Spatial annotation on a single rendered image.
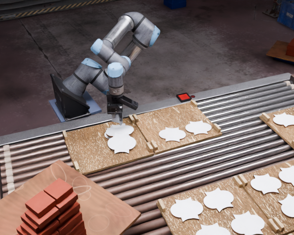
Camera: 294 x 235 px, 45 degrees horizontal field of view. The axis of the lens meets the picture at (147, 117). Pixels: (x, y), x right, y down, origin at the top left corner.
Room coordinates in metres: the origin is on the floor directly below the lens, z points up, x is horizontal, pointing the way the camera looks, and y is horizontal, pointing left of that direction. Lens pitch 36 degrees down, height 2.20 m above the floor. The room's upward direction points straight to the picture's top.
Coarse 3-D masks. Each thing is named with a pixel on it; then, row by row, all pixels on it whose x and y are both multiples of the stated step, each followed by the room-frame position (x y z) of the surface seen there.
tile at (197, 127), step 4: (188, 124) 1.63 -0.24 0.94; (192, 124) 1.63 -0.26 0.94; (196, 124) 1.63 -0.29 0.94; (200, 124) 1.63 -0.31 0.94; (204, 124) 1.63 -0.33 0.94; (208, 124) 1.63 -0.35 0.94; (188, 128) 1.59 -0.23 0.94; (192, 128) 1.59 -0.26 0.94; (196, 128) 1.59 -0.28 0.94; (200, 128) 1.59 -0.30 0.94; (204, 128) 1.59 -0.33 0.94; (208, 128) 1.59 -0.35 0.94; (192, 132) 1.56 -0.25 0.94; (196, 132) 1.55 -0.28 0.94; (200, 132) 1.55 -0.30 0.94; (204, 132) 1.55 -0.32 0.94
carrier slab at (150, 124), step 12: (168, 108) 1.80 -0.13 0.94; (180, 108) 1.80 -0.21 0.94; (192, 108) 1.80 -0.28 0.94; (144, 120) 1.68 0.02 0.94; (156, 120) 1.68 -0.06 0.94; (168, 120) 1.68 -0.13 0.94; (180, 120) 1.68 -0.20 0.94; (192, 120) 1.68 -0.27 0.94; (204, 120) 1.68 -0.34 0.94; (144, 132) 1.56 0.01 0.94; (156, 132) 1.56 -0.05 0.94; (216, 132) 1.56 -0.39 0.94; (156, 144) 1.46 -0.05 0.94; (168, 144) 1.46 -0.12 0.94; (180, 144) 1.46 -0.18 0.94
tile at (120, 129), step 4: (112, 124) 1.59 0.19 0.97; (124, 124) 1.59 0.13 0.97; (108, 128) 1.56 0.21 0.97; (112, 128) 1.56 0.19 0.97; (116, 128) 1.56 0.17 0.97; (120, 128) 1.56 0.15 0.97; (124, 128) 1.56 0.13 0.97; (128, 128) 1.56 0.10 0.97; (132, 128) 1.56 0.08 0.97; (108, 132) 1.52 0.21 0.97; (112, 132) 1.52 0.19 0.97; (116, 132) 1.52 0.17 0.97; (120, 132) 1.52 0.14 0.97; (124, 132) 1.52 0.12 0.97; (132, 132) 1.53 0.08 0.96; (112, 136) 1.49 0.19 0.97
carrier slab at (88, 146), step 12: (72, 132) 1.56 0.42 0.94; (84, 132) 1.56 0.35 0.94; (96, 132) 1.56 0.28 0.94; (72, 144) 1.46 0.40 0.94; (84, 144) 1.46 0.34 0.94; (96, 144) 1.46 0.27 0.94; (144, 144) 1.46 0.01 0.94; (72, 156) 1.37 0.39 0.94; (84, 156) 1.37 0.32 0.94; (96, 156) 1.37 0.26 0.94; (108, 156) 1.37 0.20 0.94; (120, 156) 1.37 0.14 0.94; (132, 156) 1.37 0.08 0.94; (144, 156) 1.37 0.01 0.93; (84, 168) 1.28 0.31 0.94; (96, 168) 1.28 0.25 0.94
